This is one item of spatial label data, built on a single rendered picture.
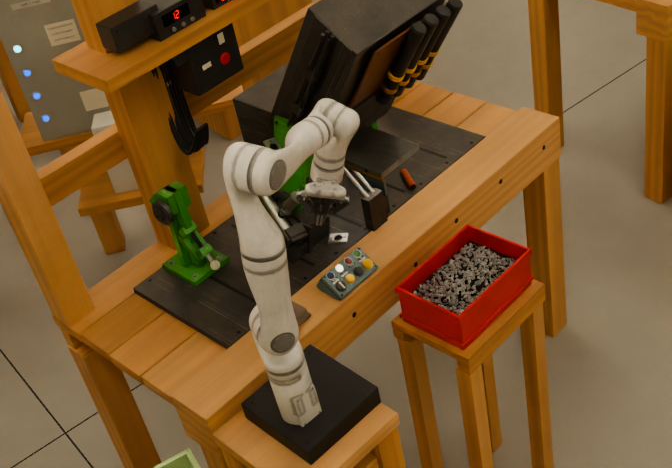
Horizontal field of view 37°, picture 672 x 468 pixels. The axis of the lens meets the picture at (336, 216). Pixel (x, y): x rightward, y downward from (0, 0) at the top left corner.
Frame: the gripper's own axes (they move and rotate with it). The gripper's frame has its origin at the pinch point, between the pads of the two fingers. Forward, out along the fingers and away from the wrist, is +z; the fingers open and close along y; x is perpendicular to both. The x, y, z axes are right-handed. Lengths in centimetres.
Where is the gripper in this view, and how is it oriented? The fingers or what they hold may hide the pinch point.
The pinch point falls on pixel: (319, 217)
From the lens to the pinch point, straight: 235.0
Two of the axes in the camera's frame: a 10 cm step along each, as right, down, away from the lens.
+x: -0.4, 7.2, -6.9
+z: -1.2, 6.8, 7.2
